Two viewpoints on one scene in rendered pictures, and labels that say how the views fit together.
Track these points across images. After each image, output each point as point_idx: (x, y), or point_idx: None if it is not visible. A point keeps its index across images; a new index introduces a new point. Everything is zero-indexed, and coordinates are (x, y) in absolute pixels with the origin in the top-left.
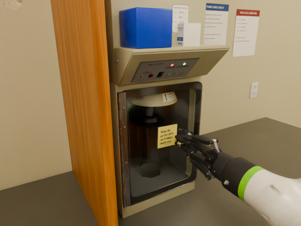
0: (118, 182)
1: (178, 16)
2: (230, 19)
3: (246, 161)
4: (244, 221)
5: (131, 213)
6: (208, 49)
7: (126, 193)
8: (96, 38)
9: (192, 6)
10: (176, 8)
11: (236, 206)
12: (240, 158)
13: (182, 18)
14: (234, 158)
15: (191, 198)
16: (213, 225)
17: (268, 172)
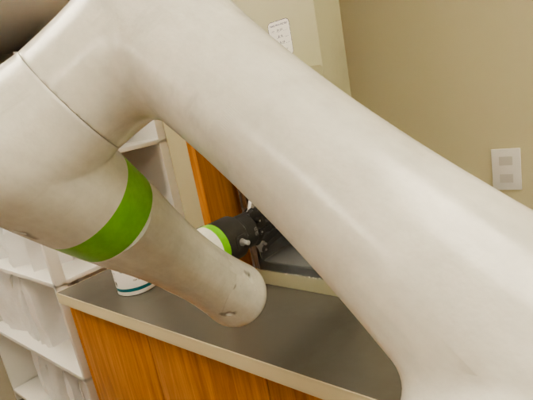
0: None
1: (276, 36)
2: None
3: (220, 221)
4: (319, 352)
5: (267, 281)
6: None
7: (254, 251)
8: None
9: (293, 17)
10: (272, 28)
11: (348, 340)
12: (228, 217)
13: (282, 37)
14: (226, 216)
15: (332, 304)
16: (291, 332)
17: (201, 230)
